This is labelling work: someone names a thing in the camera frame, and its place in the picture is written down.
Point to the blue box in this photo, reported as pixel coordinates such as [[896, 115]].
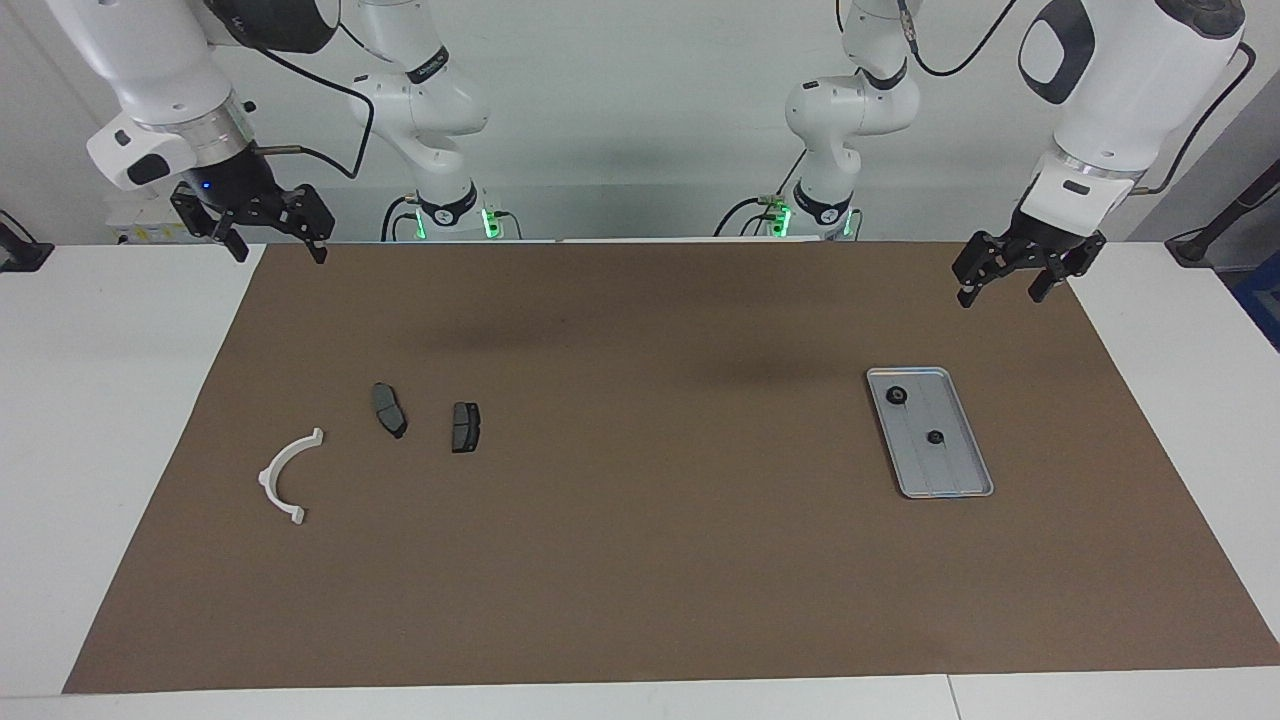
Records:
[[1262, 300]]

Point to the silver metal tray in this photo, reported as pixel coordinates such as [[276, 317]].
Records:
[[950, 470]]

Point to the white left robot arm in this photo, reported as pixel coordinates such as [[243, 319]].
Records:
[[1130, 90]]

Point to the curved dark grey brake pad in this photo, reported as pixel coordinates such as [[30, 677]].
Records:
[[388, 408]]

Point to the white box with yellow labels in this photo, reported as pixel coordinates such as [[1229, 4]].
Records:
[[135, 230]]

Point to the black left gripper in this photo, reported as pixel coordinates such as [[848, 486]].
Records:
[[1045, 243]]

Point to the brown table mat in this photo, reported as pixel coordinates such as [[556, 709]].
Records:
[[640, 560]]

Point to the black table clamp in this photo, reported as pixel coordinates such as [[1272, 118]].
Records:
[[20, 255]]

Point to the white curved plastic bracket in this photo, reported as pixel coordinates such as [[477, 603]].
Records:
[[265, 480]]

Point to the large black bearing gear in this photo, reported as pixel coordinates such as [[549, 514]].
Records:
[[897, 396]]

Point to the rectangular dark grey brake pad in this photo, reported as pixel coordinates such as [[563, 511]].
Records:
[[465, 428]]

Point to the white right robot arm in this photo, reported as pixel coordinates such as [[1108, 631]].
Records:
[[160, 60]]

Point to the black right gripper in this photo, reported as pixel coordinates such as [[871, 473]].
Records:
[[240, 185]]

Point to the black stand with pole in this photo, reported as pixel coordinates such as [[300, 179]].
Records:
[[1190, 245]]

